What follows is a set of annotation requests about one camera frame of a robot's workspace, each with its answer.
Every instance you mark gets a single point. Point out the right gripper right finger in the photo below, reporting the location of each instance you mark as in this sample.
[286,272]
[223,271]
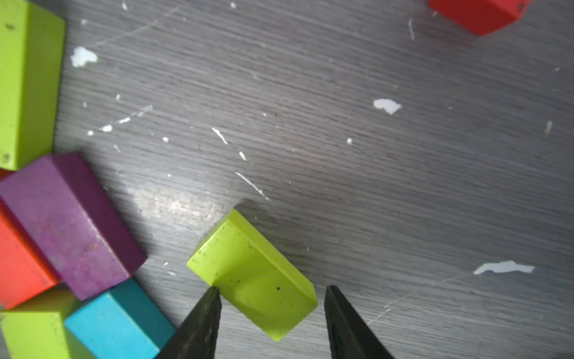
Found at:
[349,335]

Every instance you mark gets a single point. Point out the lime block bottom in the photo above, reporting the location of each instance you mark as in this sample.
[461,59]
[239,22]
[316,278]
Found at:
[35,329]

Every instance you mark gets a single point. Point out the red block pile lower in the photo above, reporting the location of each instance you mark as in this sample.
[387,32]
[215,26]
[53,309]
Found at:
[25,271]

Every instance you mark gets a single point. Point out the lime block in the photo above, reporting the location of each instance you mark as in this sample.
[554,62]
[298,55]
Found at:
[254,276]
[32,49]
[35,329]

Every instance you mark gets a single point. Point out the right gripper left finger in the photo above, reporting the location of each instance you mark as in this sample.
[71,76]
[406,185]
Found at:
[197,336]

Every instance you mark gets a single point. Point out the purple block centre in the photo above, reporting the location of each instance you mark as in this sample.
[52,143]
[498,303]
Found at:
[68,215]

